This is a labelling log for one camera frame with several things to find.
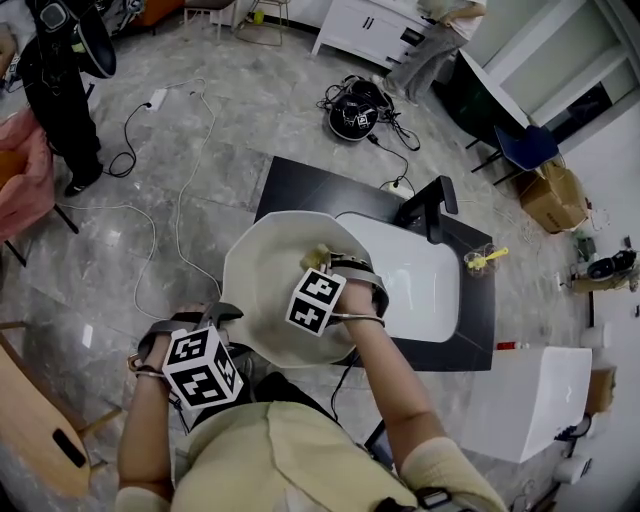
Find person's right hand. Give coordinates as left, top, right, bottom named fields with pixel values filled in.
left=332, top=279, right=374, bottom=315

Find clear glass holder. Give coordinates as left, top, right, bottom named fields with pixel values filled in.
left=463, top=243, right=501, bottom=277

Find black floor cable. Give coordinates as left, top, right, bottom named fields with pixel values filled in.
left=102, top=102, right=151, bottom=179

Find dark green bathtub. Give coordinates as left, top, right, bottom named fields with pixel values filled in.
left=432, top=48, right=531, bottom=149

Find white round bin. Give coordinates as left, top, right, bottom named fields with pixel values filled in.
left=579, top=323, right=614, bottom=350

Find white sink basin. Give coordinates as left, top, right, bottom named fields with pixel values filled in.
left=333, top=212, right=461, bottom=344

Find black oval case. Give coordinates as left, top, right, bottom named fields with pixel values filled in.
left=328, top=78, right=394, bottom=143
left=74, top=4, right=117, bottom=80

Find black helmet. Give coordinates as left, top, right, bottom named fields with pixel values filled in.
left=587, top=249, right=637, bottom=281

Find white sideboard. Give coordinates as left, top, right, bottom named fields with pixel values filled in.
left=310, top=0, right=436, bottom=71

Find black waist device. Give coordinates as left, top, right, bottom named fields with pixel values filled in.
left=363, top=419, right=396, bottom=471

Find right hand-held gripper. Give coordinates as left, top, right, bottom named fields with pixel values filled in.
left=285, top=252, right=390, bottom=337

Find black power cable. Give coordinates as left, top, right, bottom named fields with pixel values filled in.
left=369, top=134, right=416, bottom=189

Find person's right forearm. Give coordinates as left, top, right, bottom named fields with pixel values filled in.
left=342, top=317, right=449, bottom=461

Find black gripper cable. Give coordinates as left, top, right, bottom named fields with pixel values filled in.
left=329, top=352, right=361, bottom=421

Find yellow sponge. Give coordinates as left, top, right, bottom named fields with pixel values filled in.
left=298, top=243, right=332, bottom=271

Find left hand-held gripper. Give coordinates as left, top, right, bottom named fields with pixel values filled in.
left=137, top=301, right=251, bottom=411

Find orange sofa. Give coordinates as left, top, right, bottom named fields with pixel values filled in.
left=99, top=0, right=186, bottom=36

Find white floor cable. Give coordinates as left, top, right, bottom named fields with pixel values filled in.
left=164, top=77, right=224, bottom=294
left=54, top=202, right=169, bottom=321

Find person's left forearm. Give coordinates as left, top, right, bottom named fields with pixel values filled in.
left=117, top=372, right=176, bottom=499

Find dark sink cabinet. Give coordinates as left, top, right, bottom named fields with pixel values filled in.
left=253, top=155, right=497, bottom=372

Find small black faucet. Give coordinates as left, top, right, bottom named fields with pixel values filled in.
left=553, top=414, right=591, bottom=441

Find blue chair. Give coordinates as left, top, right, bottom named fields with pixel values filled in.
left=469, top=124, right=561, bottom=186

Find person's black trousers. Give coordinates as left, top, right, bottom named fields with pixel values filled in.
left=189, top=372, right=341, bottom=431

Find gold wire stool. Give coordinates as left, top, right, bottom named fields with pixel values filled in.
left=234, top=0, right=291, bottom=47

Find cream frying pan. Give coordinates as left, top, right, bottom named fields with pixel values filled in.
left=214, top=210, right=381, bottom=369

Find white block cabinet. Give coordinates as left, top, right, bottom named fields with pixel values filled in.
left=459, top=345, right=594, bottom=464

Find yellow plush toy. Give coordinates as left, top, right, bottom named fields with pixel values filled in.
left=0, top=149, right=25, bottom=190

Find person's cream shirt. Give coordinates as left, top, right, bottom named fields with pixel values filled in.
left=115, top=401, right=509, bottom=512

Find large cardboard box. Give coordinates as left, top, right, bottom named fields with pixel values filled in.
left=517, top=162, right=590, bottom=235

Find light wooden chair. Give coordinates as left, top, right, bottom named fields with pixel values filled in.
left=0, top=329, right=124, bottom=499

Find small cardboard box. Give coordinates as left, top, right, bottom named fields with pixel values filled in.
left=585, top=367, right=617, bottom=415

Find pink chair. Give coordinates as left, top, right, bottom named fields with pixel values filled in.
left=0, top=107, right=80, bottom=267

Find person's left hand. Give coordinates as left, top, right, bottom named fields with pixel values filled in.
left=144, top=333, right=171, bottom=371

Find white cylindrical appliance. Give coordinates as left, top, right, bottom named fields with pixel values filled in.
left=554, top=454, right=594, bottom=485

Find black harness strap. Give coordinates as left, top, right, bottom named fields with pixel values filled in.
left=374, top=487, right=476, bottom=512

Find person's shoe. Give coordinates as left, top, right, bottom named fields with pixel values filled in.
left=227, top=347, right=259, bottom=396

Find dark seat chair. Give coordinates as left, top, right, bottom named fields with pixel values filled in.
left=182, top=0, right=239, bottom=41

